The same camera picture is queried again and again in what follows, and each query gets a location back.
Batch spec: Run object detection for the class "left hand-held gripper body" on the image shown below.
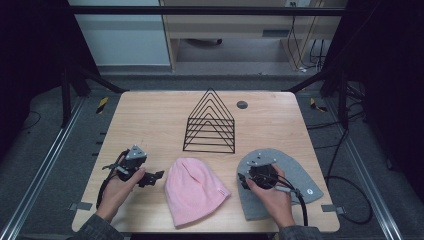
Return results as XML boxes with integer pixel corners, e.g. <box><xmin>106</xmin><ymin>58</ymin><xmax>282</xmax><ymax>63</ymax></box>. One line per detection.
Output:
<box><xmin>102</xmin><ymin>143</ymin><xmax>148</xmax><ymax>183</ymax></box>

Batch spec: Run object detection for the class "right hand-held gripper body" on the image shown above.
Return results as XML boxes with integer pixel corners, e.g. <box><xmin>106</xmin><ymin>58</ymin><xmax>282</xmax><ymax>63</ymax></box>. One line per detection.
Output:
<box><xmin>245</xmin><ymin>151</ymin><xmax>280</xmax><ymax>191</ymax></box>

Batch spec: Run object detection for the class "grey beanie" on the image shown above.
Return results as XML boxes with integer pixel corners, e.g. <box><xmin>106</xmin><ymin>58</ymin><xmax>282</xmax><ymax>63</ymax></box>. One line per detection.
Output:
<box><xmin>236</xmin><ymin>147</ymin><xmax>325</xmax><ymax>222</ymax></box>

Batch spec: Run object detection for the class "pink beanie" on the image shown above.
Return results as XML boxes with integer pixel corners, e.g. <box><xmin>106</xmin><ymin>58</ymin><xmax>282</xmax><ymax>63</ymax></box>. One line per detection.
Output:
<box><xmin>163</xmin><ymin>157</ymin><xmax>233</xmax><ymax>230</ymax></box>

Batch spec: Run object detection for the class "black wire rack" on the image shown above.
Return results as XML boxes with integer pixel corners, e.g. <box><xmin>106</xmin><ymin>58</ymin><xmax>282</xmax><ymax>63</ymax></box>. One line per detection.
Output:
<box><xmin>182</xmin><ymin>87</ymin><xmax>237</xmax><ymax>155</ymax></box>

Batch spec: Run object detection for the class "person's right hand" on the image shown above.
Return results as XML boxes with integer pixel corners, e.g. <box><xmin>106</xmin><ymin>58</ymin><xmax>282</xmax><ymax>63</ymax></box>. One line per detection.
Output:
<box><xmin>245</xmin><ymin>164</ymin><xmax>297</xmax><ymax>231</ymax></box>

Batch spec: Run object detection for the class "person's left hand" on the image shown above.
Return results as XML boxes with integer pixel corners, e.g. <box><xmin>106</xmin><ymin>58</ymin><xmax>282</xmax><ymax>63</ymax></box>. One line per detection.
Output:
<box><xmin>95</xmin><ymin>163</ymin><xmax>147</xmax><ymax>223</ymax></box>

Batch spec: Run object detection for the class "yellow black floor tape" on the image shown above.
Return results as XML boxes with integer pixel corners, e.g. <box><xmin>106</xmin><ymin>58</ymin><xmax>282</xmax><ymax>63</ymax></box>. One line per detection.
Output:
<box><xmin>96</xmin><ymin>96</ymin><xmax>110</xmax><ymax>115</ymax></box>
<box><xmin>309</xmin><ymin>96</ymin><xmax>329</xmax><ymax>113</ymax></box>

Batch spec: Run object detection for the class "grey tape strip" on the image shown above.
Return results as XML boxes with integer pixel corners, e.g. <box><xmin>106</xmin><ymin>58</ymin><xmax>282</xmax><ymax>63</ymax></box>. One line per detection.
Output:
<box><xmin>321</xmin><ymin>203</ymin><xmax>346</xmax><ymax>216</ymax></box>
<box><xmin>68</xmin><ymin>201</ymin><xmax>94</xmax><ymax>212</ymax></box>

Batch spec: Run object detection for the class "white cabinet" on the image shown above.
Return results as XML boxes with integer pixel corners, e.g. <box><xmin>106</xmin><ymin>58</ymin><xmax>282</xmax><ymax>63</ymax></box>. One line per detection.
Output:
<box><xmin>67</xmin><ymin>0</ymin><xmax>172</xmax><ymax>67</ymax></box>

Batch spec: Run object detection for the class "black curtain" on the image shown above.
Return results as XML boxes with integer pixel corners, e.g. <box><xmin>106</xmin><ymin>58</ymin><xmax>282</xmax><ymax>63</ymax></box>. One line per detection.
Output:
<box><xmin>0</xmin><ymin>0</ymin><xmax>101</xmax><ymax>161</ymax></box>
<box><xmin>324</xmin><ymin>0</ymin><xmax>424</xmax><ymax>194</ymax></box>

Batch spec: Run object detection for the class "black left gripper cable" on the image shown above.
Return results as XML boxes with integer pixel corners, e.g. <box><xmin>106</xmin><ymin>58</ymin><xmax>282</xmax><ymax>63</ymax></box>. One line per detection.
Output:
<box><xmin>95</xmin><ymin>150</ymin><xmax>130</xmax><ymax>211</ymax></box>

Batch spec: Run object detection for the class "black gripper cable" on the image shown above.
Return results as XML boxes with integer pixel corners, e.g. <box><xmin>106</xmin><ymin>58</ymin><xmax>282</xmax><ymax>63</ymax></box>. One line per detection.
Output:
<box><xmin>95</xmin><ymin>150</ymin><xmax>130</xmax><ymax>211</ymax></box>
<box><xmin>266</xmin><ymin>172</ymin><xmax>310</xmax><ymax>227</ymax></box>

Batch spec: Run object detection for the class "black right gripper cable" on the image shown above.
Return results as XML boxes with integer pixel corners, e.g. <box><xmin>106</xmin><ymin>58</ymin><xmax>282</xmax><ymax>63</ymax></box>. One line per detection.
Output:
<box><xmin>266</xmin><ymin>172</ymin><xmax>310</xmax><ymax>227</ymax></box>

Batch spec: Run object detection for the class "black frame leg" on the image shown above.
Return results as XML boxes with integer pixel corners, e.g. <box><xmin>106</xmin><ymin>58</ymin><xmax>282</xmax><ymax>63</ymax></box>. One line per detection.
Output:
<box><xmin>60</xmin><ymin>64</ymin><xmax>130</xmax><ymax>130</ymax></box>
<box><xmin>285</xmin><ymin>65</ymin><xmax>352</xmax><ymax>130</ymax></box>

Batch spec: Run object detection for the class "aluminium floor rail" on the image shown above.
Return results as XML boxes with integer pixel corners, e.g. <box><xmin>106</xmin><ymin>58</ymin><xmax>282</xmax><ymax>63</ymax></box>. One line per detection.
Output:
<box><xmin>0</xmin><ymin>95</ymin><xmax>87</xmax><ymax>240</ymax></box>
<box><xmin>324</xmin><ymin>96</ymin><xmax>405</xmax><ymax>240</ymax></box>

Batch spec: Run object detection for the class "black floor cable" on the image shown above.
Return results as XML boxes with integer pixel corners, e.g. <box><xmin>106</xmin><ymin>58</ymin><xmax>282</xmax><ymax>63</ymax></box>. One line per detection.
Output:
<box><xmin>305</xmin><ymin>109</ymin><xmax>375</xmax><ymax>226</ymax></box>

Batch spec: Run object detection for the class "yellow cable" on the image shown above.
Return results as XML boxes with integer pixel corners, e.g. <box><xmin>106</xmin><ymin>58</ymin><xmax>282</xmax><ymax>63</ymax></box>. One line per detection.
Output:
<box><xmin>287</xmin><ymin>0</ymin><xmax>326</xmax><ymax>72</ymax></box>

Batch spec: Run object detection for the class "black frame crossbar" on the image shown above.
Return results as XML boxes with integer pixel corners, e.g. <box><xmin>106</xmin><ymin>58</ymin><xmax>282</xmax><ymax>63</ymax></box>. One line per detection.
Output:
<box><xmin>68</xmin><ymin>5</ymin><xmax>348</xmax><ymax>17</ymax></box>

